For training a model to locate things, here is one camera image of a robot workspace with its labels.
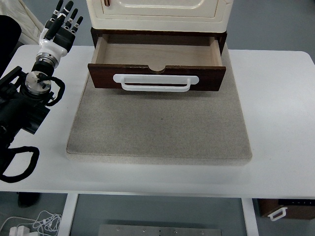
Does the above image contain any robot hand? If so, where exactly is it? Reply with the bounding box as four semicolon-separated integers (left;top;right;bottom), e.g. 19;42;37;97
38;0;84;59

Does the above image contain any white table leg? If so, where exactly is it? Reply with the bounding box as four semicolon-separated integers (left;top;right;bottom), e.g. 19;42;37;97
241;198;259;236
58;193;79;236

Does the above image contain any white charger plug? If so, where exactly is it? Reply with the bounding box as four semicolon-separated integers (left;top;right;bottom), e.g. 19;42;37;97
9;225;30;236

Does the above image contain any dark wood drawer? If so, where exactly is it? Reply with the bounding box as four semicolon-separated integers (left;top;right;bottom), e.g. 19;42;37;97
88;33;226;93

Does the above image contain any brown wooden box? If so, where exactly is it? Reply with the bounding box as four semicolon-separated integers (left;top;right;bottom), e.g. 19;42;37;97
257;198;315;221

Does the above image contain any white cable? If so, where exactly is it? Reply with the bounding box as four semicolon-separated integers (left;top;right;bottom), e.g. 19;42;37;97
0;210;62;236

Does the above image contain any black rounded object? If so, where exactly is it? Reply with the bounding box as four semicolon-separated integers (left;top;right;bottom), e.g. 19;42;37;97
0;14;23;77

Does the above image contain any black control panel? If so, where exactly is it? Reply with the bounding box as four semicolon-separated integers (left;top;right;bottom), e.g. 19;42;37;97
278;199;315;207

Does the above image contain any white drawer handle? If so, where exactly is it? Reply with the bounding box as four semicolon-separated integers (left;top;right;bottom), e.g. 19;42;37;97
113;73;199;93

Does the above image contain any cream quilted object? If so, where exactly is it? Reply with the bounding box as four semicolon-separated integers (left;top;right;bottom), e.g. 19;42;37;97
0;0;46;45

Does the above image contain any grey felt mat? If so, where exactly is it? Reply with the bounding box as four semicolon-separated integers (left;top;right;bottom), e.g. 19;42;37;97
65;46;253;167

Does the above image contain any cream cabinet with door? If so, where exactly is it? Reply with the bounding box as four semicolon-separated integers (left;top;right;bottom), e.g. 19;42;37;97
86;0;233;33

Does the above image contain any white box handle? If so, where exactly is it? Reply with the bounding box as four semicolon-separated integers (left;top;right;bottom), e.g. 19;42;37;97
268;206;288;222

